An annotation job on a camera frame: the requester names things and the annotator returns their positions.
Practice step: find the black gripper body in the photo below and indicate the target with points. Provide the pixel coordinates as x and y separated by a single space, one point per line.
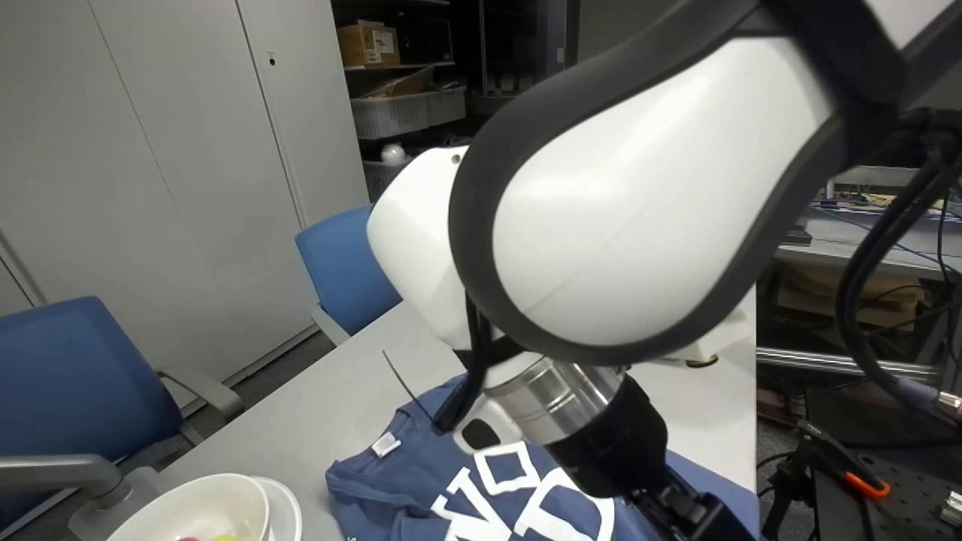
618 439

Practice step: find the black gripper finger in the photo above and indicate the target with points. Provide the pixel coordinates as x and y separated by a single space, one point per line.
707 511
657 511

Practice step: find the blue printed t-shirt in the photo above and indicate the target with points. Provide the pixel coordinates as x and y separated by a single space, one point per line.
401 490

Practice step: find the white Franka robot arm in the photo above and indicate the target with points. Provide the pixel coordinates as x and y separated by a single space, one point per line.
651 198

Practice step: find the black perforated breadboard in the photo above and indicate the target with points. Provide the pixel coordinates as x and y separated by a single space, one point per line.
903 511

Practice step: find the brown cardboard box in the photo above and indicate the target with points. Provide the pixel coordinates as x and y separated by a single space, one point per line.
800 303

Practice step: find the grey metal side table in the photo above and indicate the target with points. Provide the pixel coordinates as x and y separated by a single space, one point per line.
874 245

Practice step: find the blue office chair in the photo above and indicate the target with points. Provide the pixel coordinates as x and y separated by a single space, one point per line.
71 385
342 261

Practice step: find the white plate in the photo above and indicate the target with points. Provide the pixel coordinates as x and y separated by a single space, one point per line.
288 511

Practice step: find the white round object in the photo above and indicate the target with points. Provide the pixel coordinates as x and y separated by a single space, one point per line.
391 151

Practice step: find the white bowl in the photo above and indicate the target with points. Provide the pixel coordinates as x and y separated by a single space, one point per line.
200 505

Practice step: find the cardboard box on shelf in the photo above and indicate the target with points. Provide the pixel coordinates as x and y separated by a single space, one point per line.
369 46

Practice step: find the grey cabinet doors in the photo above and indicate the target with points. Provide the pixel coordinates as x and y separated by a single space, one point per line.
182 151

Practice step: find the grey chair armrest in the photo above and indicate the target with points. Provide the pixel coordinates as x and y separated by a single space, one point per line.
60 471

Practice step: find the aluminium table rail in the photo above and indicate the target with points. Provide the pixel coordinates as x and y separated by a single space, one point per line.
800 359

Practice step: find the silver metal post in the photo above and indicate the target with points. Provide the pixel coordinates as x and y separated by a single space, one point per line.
951 509

